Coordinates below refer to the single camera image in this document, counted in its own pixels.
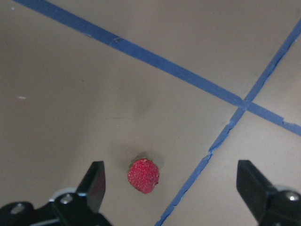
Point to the red strawberry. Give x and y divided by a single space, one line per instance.
143 175

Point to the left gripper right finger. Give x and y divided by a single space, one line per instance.
269 204

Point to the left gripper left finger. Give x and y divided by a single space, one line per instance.
75 207

